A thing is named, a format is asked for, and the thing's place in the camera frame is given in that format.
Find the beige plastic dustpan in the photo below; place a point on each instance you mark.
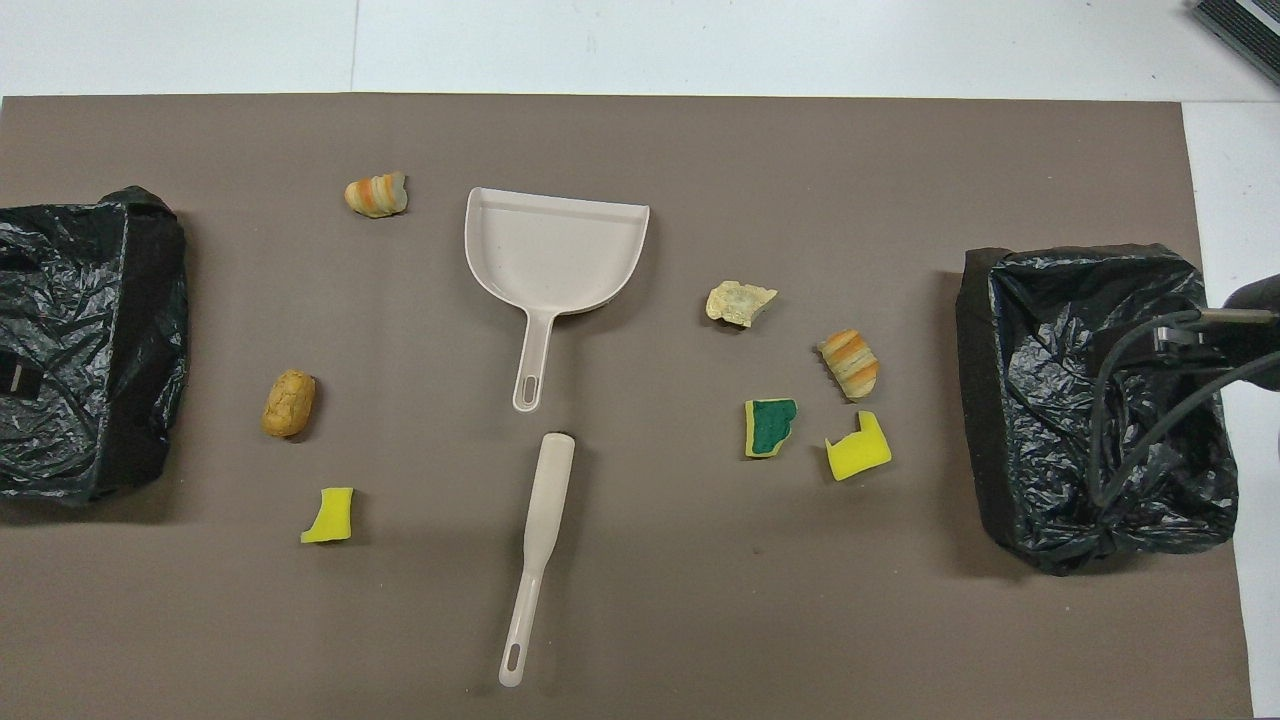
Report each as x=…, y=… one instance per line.
x=550, y=250

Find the beige hand brush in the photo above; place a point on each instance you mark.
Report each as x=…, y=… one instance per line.
x=548, y=500

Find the orange striped bread piece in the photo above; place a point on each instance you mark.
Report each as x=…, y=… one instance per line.
x=375, y=195
x=850, y=364

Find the brown potato-shaped bun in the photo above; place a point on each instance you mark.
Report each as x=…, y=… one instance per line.
x=288, y=403

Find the black bag-lined bin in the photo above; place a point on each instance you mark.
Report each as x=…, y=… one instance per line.
x=90, y=330
x=1040, y=420

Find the pale flat bread piece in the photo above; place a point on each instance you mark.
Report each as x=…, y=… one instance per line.
x=738, y=303

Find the green yellow sponge piece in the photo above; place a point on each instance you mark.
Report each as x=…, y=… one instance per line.
x=769, y=427

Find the notched yellow sponge piece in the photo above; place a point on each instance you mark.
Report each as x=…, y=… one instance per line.
x=858, y=450

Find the brown table mat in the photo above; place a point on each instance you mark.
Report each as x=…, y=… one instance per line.
x=650, y=620

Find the black ribbed device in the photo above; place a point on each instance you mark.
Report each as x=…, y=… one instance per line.
x=1245, y=28

